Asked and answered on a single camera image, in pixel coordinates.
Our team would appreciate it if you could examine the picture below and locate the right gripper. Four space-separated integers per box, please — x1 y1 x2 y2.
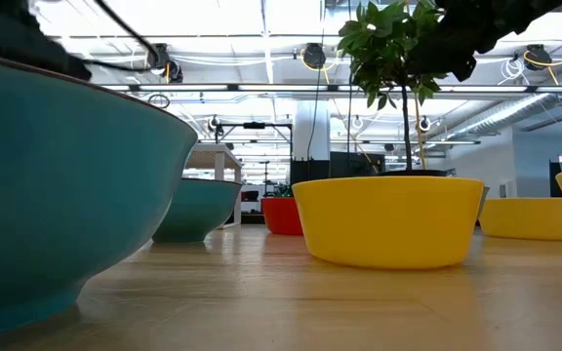
406 23 480 83

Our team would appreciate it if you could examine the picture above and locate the small red plastic bowl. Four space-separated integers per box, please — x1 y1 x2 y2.
261 196 305 237

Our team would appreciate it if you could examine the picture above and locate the teal bowl with patterned inside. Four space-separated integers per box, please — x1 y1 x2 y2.
151 177 244 245
0 51 199 337

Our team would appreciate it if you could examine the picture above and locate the green leafy plant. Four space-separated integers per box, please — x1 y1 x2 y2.
336 0 451 173

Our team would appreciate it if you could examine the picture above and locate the tan bamboo plant stake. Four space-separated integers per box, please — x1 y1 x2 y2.
413 92 428 171

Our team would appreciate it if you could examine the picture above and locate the black plant pot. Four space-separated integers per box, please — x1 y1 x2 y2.
376 168 449 178

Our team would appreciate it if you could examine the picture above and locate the black computer monitor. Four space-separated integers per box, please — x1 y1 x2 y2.
329 150 387 178

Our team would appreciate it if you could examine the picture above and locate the white building column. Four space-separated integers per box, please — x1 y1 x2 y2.
292 99 332 162

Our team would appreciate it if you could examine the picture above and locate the long fluorescent light strip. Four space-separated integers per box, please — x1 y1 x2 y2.
100 83 562 94

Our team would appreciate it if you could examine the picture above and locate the black cabinet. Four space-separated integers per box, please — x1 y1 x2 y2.
289 159 332 187

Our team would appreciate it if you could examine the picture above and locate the white perforated metal shelf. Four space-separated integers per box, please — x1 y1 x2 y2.
184 142 244 230

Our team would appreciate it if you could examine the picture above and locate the silver ventilation duct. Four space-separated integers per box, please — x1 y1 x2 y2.
426 91 562 143

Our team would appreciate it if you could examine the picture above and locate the black retractable cable reel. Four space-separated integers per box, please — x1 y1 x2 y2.
145 42 185 85
301 42 328 71
523 43 554 72

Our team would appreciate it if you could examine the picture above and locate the yellow power cord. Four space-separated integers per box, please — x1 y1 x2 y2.
300 47 382 175

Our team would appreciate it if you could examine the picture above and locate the black gantry frame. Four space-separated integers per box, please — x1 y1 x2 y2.
214 120 295 162

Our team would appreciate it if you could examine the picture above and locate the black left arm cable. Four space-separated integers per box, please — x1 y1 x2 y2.
81 0 161 74

